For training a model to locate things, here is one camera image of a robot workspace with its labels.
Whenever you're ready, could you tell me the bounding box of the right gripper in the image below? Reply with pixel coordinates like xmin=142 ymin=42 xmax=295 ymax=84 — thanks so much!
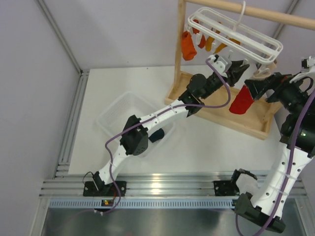
xmin=245 ymin=69 xmax=307 ymax=113

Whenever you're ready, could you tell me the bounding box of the red and beige sock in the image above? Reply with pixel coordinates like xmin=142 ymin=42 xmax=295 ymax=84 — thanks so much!
xmin=229 ymin=60 xmax=277 ymax=115

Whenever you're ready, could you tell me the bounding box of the white plastic clip hanger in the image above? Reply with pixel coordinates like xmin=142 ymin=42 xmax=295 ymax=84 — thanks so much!
xmin=188 ymin=1 xmax=284 ymax=66

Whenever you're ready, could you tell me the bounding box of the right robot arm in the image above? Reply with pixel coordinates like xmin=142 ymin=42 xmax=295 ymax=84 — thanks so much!
xmin=229 ymin=72 xmax=315 ymax=235

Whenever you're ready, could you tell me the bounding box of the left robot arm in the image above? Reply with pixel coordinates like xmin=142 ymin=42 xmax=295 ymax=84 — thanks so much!
xmin=83 ymin=56 xmax=249 ymax=197

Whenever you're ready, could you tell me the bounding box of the yellow sock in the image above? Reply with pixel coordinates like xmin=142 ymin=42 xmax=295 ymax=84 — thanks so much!
xmin=201 ymin=33 xmax=241 ymax=54

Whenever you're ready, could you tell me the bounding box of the orange sock near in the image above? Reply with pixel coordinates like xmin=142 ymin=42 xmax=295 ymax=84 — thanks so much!
xmin=198 ymin=35 xmax=206 ymax=49

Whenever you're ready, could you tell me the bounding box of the orange sock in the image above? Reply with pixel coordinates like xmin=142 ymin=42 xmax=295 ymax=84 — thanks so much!
xmin=198 ymin=35 xmax=206 ymax=49
xmin=181 ymin=25 xmax=199 ymax=61

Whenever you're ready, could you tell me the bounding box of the orange sock far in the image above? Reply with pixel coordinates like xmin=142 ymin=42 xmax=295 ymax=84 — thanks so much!
xmin=181 ymin=25 xmax=199 ymax=61

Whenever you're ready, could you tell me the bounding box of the navy blue sock pair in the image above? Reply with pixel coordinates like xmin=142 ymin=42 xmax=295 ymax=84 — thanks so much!
xmin=149 ymin=128 xmax=165 ymax=143

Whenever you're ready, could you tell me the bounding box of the clear plastic bin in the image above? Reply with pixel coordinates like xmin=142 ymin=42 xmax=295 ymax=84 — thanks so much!
xmin=95 ymin=91 xmax=175 ymax=158

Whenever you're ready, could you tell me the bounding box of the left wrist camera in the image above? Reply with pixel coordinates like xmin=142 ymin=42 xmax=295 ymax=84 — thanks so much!
xmin=208 ymin=55 xmax=232 ymax=77

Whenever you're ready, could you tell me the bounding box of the wooden drying rack frame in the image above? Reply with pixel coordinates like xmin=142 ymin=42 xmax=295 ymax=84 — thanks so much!
xmin=164 ymin=0 xmax=315 ymax=140

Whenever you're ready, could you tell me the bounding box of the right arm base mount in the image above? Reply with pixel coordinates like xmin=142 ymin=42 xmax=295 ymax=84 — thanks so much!
xmin=213 ymin=169 xmax=257 ymax=197

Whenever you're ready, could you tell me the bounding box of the aluminium corner frame post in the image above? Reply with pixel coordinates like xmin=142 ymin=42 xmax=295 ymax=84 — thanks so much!
xmin=36 ymin=0 xmax=83 ymax=74

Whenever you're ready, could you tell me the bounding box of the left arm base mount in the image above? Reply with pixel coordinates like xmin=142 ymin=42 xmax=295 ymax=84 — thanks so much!
xmin=83 ymin=171 xmax=126 ymax=197

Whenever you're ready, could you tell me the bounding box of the aluminium rail beam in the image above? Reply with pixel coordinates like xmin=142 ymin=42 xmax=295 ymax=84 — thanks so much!
xmin=39 ymin=172 xmax=308 ymax=197

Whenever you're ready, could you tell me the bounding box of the grey slotted cable duct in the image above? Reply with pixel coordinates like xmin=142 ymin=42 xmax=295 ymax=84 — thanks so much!
xmin=49 ymin=198 xmax=234 ymax=209

